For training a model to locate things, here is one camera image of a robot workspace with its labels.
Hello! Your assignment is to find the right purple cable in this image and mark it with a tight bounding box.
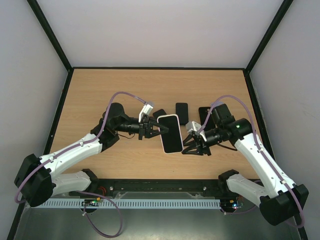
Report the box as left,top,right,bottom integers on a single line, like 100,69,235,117
197,94,306,229

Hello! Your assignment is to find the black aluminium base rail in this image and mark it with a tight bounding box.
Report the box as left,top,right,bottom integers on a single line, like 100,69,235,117
67,177,292,198

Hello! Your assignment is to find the black frame post left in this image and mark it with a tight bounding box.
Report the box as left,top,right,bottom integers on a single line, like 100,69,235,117
26,0,73,73

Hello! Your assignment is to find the black phone case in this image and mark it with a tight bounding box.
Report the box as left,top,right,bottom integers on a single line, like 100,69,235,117
198,106,215,128

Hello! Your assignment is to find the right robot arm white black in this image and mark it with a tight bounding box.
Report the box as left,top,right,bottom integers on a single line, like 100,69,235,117
182,104,309,226

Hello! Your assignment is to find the black frame post right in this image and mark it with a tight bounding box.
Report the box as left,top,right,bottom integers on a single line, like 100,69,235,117
246,0,295,72

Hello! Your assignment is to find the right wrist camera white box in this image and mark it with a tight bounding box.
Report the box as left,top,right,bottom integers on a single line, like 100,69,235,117
185,121,207,142

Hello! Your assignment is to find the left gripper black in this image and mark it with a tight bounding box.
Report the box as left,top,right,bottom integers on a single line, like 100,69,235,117
114,116,169,141

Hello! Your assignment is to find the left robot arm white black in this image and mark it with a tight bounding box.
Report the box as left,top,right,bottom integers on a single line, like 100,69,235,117
14,102,169,207

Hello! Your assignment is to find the purple phone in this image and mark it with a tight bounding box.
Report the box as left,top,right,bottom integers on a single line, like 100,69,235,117
152,108,167,119

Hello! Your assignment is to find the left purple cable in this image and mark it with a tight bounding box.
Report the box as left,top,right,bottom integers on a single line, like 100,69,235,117
14,91,151,237

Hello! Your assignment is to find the purple cable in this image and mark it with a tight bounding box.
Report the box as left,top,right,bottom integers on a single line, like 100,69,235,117
14,91,151,237
197,94,306,229

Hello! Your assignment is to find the light blue slotted cable duct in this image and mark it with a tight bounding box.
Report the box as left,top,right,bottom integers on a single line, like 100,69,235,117
38,198,221,210

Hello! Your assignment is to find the beige cased phone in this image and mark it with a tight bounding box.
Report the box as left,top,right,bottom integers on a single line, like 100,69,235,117
157,114,183,154

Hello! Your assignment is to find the green phone black screen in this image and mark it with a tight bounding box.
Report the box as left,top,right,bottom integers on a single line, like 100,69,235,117
175,102,189,126

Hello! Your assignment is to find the black frame post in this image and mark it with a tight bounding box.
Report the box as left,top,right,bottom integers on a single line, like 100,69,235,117
246,0,295,72
26,0,73,73

